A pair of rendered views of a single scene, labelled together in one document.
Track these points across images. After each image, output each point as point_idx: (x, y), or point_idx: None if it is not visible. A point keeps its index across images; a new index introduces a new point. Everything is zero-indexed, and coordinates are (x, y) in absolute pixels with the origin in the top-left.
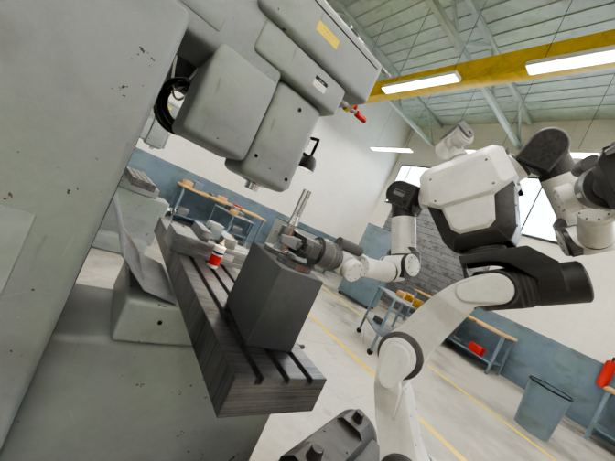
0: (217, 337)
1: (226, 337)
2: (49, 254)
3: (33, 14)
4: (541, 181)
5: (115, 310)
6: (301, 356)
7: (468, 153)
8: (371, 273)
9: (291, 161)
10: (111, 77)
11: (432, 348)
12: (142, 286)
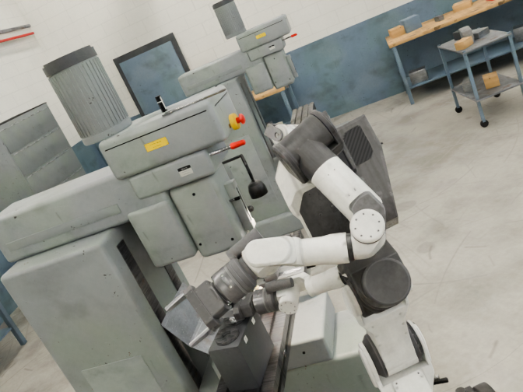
0: (216, 390)
1: (222, 389)
2: (158, 365)
3: (78, 295)
4: None
5: None
6: (267, 388)
7: None
8: (314, 293)
9: (223, 225)
10: (109, 293)
11: (379, 350)
12: None
